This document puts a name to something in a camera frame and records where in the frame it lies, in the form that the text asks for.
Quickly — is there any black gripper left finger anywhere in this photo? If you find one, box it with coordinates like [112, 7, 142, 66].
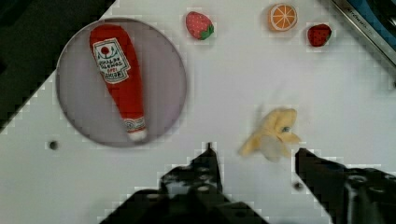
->
[160, 142, 223, 200]

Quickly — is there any red plush ketchup bottle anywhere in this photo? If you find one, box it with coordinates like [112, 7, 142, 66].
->
[89, 23, 148, 142]

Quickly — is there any yellow plush peeled banana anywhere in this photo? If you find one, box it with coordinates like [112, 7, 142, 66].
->
[239, 108, 301, 162]

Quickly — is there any grey round plate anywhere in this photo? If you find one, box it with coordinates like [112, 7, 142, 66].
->
[56, 18, 188, 147]

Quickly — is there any orange slice toy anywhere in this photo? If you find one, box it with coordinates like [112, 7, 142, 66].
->
[267, 4, 298, 32]

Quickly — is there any dark red strawberry toy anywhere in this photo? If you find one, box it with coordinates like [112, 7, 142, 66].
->
[307, 24, 332, 48]

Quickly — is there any pink plush strawberry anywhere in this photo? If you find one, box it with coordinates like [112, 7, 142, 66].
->
[185, 11, 215, 40]

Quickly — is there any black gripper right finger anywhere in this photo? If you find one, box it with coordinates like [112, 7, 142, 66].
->
[295, 148, 396, 224]

